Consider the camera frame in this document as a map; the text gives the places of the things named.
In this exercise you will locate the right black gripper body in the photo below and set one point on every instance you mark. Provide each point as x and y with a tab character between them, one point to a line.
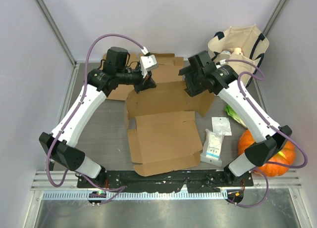
192	80

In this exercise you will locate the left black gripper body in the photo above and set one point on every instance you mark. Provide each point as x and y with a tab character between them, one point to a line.
134	77

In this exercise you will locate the brown cardboard box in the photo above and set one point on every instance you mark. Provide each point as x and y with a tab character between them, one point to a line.
161	129

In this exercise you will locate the white packet with blue label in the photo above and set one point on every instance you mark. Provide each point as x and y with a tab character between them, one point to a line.
212	149

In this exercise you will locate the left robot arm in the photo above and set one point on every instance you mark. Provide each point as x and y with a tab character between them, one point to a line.
60	143

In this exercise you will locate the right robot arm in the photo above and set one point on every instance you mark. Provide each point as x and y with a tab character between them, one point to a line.
220	78

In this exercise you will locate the white bottle in bag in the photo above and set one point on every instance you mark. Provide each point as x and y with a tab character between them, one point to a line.
236	51

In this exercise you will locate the green lettuce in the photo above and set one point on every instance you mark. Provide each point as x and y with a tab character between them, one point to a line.
230	112

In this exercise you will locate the clear plastic pouch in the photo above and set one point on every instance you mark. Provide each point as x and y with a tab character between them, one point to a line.
221	126

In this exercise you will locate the beige canvas tote bag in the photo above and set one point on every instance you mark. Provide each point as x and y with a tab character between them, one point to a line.
250	39

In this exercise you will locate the orange pumpkin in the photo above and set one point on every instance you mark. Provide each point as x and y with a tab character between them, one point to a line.
286	156

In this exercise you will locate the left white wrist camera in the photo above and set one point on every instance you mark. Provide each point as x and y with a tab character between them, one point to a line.
148	62

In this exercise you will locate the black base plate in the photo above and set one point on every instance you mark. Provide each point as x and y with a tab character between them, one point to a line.
196	181

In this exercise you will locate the slotted cable duct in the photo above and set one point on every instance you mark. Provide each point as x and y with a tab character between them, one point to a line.
96	195

